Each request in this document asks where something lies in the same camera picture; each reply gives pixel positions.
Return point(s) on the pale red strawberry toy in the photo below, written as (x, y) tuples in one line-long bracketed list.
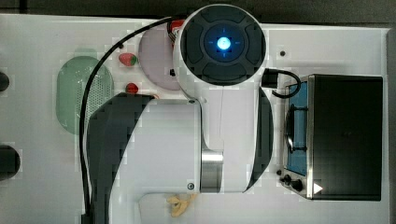
[(128, 59)]

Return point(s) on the red ketchup bottle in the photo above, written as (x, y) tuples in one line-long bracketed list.
[(173, 28)]

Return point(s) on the black toaster oven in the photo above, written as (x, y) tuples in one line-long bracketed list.
[(343, 137)]

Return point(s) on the grey round plate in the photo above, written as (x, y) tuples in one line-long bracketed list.
[(155, 56)]

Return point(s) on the black round table mount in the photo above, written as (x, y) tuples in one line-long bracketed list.
[(4, 81)]

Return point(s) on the dark red strawberry toy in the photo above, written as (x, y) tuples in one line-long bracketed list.
[(131, 88)]

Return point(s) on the blue oven door with handle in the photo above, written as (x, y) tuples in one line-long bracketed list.
[(296, 131)]

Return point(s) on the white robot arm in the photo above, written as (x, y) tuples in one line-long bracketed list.
[(217, 138)]

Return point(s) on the black cylinder table mount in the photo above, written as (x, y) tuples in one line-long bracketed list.
[(10, 162)]

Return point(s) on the green perforated colander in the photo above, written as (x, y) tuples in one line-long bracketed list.
[(71, 82)]

